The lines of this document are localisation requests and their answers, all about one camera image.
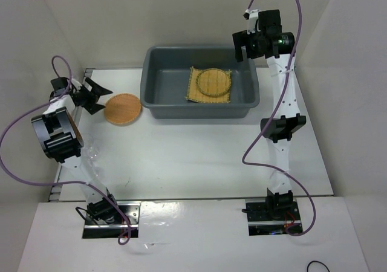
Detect grey plastic bin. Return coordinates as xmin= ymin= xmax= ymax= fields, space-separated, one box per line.
xmin=140 ymin=45 xmax=260 ymax=119

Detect orange round woven basket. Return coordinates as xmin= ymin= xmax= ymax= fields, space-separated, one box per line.
xmin=104 ymin=93 xmax=142 ymax=125

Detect green-rimmed round bamboo tray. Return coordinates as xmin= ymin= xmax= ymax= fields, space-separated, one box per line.
xmin=195 ymin=68 xmax=232 ymax=97

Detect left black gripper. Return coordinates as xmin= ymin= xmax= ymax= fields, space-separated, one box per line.
xmin=74 ymin=77 xmax=112 ymax=114

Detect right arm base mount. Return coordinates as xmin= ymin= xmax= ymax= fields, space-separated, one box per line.
xmin=241 ymin=199 xmax=303 ymax=236

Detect black cable loop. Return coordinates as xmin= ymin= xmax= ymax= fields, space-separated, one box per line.
xmin=307 ymin=261 xmax=330 ymax=272

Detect square bamboo mat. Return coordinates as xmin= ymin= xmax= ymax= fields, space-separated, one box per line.
xmin=186 ymin=67 xmax=231 ymax=104

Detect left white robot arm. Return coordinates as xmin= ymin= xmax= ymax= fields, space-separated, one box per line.
xmin=31 ymin=77 xmax=120 ymax=224

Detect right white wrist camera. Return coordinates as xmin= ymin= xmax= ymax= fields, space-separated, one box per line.
xmin=243 ymin=9 xmax=261 ymax=34

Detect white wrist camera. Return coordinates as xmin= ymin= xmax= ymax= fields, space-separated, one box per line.
xmin=243 ymin=9 xmax=261 ymax=34
xmin=71 ymin=78 xmax=82 ymax=92

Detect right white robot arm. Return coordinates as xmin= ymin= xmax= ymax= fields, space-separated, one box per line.
xmin=233 ymin=10 xmax=306 ymax=220

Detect clear plastic cup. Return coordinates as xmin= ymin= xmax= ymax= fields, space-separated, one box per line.
xmin=82 ymin=134 xmax=99 ymax=160
xmin=82 ymin=158 xmax=100 ymax=178

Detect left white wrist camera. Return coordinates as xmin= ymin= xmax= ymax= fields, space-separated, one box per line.
xmin=71 ymin=78 xmax=82 ymax=92

